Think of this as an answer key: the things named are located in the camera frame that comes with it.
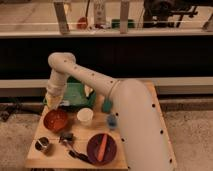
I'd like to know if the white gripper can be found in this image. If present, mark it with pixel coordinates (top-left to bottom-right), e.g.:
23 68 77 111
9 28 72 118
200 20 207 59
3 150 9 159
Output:
45 82 66 110

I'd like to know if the green towel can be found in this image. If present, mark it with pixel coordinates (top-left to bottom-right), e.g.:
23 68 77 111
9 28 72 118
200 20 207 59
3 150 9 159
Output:
43 76 97 111

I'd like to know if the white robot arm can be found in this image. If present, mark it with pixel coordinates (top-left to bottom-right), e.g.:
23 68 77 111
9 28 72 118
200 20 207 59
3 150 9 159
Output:
46 52 175 171

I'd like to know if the red bowl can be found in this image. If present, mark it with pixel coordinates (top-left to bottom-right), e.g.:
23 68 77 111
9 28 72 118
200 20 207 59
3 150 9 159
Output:
43 109 68 133

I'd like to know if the white plastic cup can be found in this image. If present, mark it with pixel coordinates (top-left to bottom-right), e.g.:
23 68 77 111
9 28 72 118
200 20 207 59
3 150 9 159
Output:
77 108 94 126

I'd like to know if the black clip tool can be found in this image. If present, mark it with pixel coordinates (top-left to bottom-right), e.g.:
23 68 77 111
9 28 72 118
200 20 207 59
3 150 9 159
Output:
59 132 74 143

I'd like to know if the wooden table board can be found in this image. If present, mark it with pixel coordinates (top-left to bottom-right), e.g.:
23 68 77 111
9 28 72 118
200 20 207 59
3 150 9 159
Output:
26 82 167 171

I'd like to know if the metal cup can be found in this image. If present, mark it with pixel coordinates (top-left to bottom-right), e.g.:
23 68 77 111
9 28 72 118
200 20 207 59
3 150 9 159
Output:
35 137 50 153

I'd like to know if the teal small object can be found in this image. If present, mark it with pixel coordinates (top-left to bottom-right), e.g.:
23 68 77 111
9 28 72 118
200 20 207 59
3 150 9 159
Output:
101 99 112 113

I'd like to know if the blue small cup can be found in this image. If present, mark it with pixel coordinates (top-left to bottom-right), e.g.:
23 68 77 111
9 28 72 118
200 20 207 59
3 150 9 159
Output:
107 115 117 130

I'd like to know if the orange carrot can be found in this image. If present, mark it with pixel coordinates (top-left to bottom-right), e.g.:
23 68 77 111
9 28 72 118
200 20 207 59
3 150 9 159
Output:
97 134 108 162

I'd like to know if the purple plate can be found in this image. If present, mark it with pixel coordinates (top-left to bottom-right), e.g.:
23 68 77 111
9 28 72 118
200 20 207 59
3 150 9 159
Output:
87 133 117 165

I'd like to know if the red object on shelf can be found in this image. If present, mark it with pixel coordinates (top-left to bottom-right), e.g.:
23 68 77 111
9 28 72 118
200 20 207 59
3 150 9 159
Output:
77 17 88 29

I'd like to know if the green box on shelf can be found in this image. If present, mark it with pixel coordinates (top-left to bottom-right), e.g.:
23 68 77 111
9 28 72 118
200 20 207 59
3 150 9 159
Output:
111 19 135 29

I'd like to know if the white labelled box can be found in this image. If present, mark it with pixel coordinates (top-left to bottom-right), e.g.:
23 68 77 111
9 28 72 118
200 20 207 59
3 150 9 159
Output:
93 0 106 25

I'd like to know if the black machine on shelf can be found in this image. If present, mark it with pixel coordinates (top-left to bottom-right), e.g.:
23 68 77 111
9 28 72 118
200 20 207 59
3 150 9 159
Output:
143 0 198 28

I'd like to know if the black handled utensil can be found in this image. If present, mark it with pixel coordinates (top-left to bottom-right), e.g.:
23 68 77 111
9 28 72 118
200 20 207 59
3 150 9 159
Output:
69 150 91 164

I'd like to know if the left wooden post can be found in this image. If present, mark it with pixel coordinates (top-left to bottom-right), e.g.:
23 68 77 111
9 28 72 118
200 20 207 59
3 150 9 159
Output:
53 1 69 34

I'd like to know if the wooden post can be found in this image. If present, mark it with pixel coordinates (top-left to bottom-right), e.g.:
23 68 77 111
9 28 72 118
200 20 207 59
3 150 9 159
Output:
120 0 129 34
53 1 69 34

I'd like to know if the right wooden post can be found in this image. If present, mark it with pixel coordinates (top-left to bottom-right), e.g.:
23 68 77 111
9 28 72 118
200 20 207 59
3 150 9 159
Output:
120 0 129 34

